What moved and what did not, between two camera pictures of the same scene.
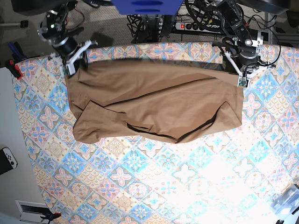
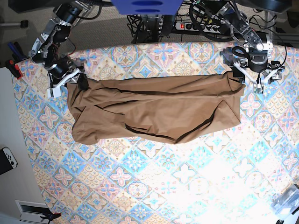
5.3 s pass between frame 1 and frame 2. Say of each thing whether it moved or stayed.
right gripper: moved
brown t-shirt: moved
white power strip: stayed
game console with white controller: stayed
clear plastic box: stayed
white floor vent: stayed
